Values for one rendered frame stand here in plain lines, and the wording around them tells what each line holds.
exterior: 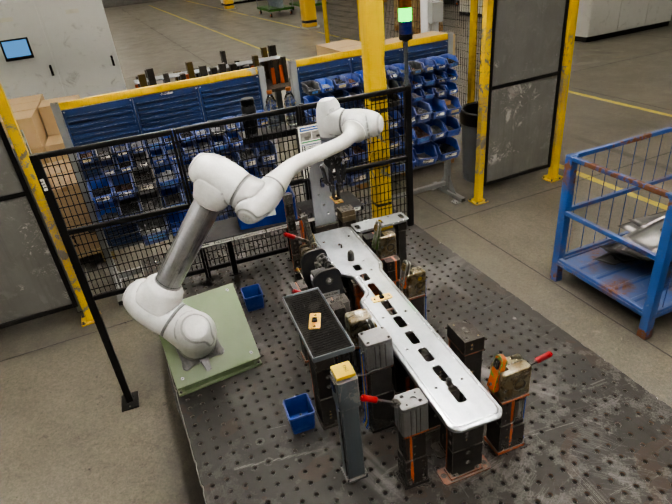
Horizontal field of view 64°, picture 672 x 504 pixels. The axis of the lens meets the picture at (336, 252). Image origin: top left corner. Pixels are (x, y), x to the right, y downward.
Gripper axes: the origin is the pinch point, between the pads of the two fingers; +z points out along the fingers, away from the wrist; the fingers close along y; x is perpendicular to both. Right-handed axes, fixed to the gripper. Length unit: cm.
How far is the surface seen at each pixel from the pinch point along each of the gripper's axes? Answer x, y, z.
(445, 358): -89, 5, 29
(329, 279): -46, -21, 14
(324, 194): 26.4, 2.3, 12.5
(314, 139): 54, 8, -7
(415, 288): -44, 17, 31
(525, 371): -109, 21, 24
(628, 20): 722, 906, 101
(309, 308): -62, -33, 13
